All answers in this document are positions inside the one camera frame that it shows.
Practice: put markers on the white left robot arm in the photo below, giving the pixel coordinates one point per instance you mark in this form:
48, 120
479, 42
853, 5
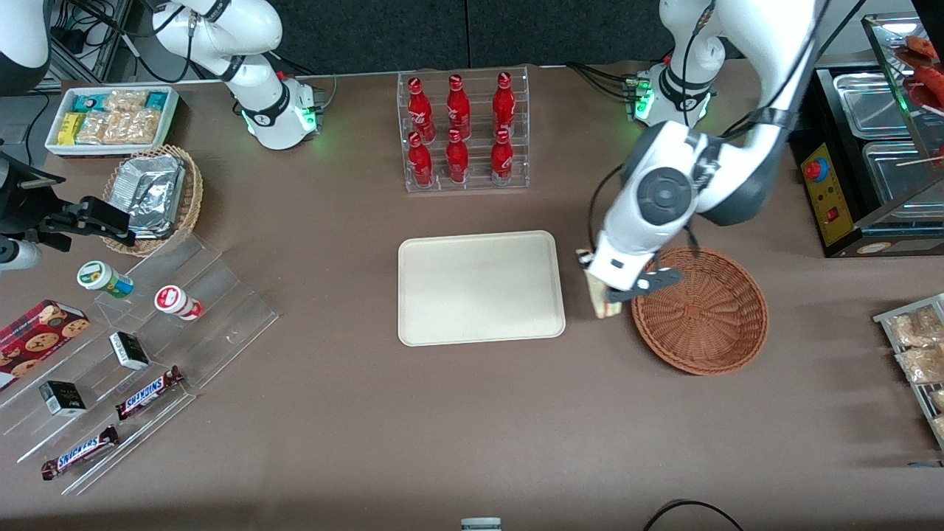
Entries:
774, 66

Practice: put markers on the steel food pan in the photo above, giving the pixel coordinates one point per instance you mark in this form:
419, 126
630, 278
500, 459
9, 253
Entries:
896, 184
874, 103

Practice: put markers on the red cola bottle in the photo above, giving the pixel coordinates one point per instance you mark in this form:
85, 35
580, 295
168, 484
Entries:
503, 105
420, 164
501, 161
457, 161
458, 109
420, 110

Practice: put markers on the black food warmer cabinet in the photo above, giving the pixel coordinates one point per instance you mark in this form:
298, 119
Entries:
830, 206

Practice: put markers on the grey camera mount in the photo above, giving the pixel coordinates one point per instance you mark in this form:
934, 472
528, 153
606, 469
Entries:
481, 524

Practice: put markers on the light wicker basket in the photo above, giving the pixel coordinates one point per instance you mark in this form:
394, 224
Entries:
193, 192

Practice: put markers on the white grey wrist cylinder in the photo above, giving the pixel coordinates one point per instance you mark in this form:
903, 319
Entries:
18, 255

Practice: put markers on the red cookie box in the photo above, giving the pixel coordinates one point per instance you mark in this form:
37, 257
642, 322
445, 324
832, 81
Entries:
37, 343

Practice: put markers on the clear bag of snacks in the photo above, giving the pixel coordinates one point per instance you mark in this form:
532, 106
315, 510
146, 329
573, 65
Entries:
938, 400
939, 429
914, 328
922, 365

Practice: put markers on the tray of packaged snacks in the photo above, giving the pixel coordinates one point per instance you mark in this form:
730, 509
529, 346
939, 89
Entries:
885, 318

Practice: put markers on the red lid yogurt cup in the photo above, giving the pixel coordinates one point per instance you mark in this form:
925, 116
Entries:
173, 301

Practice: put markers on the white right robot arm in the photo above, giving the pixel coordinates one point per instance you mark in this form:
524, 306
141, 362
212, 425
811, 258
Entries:
251, 29

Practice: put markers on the small black box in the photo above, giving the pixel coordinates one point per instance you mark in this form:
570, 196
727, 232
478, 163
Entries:
129, 351
63, 398

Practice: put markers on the clear acrylic bottle rack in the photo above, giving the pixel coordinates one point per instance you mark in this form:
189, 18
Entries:
478, 110

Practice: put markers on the clear cracker bag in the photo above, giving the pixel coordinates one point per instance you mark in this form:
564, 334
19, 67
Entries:
125, 101
139, 127
97, 129

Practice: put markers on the Snickers bar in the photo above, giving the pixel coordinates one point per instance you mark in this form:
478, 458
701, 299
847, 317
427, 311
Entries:
147, 393
80, 453

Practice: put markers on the brown wicker basket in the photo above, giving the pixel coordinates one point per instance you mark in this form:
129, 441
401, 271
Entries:
708, 324

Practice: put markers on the teal snack pack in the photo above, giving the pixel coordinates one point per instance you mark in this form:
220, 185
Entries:
155, 100
90, 100

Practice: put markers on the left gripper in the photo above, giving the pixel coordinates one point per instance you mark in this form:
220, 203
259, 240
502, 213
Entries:
582, 262

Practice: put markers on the triangular sandwich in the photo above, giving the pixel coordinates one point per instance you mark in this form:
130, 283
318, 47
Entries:
597, 304

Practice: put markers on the yellow snack pack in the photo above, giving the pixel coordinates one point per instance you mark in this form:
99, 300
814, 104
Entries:
70, 129

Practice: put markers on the silver foil packets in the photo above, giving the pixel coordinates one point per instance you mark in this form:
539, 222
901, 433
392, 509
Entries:
151, 192

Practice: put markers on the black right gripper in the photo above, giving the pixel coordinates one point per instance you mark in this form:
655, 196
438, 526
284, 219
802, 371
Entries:
57, 222

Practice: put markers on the clear acrylic tiered stand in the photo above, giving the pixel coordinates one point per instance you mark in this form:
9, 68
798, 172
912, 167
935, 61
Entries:
221, 324

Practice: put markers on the aluminium frame profile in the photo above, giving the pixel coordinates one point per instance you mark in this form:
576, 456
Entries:
110, 40

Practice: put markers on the red sausage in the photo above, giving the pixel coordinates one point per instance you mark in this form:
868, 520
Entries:
925, 46
929, 85

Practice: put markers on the cream plastic tray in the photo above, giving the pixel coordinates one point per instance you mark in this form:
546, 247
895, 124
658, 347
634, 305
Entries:
479, 287

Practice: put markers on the white snack bin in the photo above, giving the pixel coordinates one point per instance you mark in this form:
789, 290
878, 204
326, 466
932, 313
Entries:
171, 110

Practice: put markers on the green lid yogurt cup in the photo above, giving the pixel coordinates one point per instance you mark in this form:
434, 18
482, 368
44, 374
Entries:
99, 276

